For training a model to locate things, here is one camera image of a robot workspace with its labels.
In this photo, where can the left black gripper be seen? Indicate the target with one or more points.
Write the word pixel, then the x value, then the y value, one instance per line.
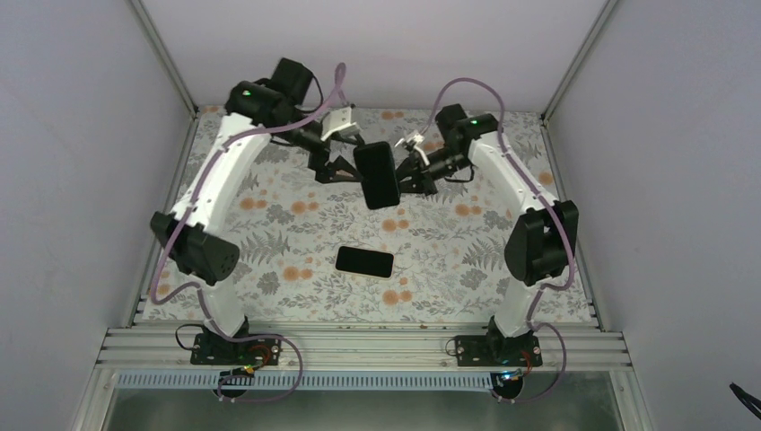
pixel 325 171

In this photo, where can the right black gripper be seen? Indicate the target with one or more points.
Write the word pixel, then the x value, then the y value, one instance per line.
pixel 415 185

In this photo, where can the black phone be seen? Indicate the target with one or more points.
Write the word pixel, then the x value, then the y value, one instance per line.
pixel 375 164

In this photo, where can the phone with pink case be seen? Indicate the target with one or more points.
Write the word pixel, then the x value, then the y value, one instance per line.
pixel 364 262

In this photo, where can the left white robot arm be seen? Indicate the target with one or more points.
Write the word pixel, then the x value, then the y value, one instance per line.
pixel 194 254

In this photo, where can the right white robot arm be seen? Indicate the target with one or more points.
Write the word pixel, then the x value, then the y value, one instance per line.
pixel 540 251

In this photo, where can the floral patterned table mat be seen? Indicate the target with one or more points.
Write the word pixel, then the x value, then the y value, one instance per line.
pixel 448 247

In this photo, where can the black object at edge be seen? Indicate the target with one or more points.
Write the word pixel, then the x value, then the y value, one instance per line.
pixel 749 401

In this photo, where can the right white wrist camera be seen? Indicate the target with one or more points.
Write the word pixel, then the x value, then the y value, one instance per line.
pixel 411 142

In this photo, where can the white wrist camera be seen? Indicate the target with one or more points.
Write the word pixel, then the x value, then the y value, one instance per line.
pixel 342 122
pixel 411 142

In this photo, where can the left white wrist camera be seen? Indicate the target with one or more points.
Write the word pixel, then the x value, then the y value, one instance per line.
pixel 342 122

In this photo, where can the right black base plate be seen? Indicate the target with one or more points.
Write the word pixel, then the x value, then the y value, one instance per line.
pixel 480 350

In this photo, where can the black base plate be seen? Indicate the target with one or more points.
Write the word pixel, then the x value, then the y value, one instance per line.
pixel 480 350
pixel 211 349

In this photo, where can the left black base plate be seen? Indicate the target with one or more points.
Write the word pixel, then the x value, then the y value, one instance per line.
pixel 211 349

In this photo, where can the grey slotted cable duct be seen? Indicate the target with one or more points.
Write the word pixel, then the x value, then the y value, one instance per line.
pixel 310 380

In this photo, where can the aluminium rail frame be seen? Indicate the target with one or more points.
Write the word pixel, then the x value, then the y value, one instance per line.
pixel 392 347

